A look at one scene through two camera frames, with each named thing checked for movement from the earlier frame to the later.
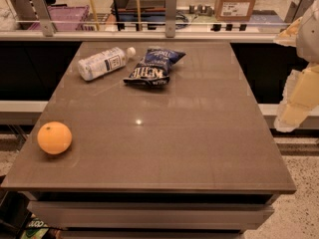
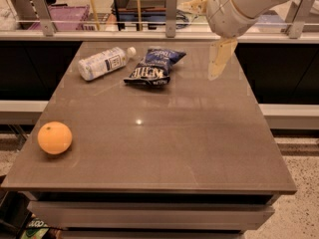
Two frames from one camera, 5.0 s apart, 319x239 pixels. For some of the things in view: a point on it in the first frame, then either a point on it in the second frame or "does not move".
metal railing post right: x=300 y=6 does not move
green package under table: x=35 y=229 does not move
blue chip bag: x=154 y=68 does not move
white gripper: x=309 y=39 → x=221 y=12
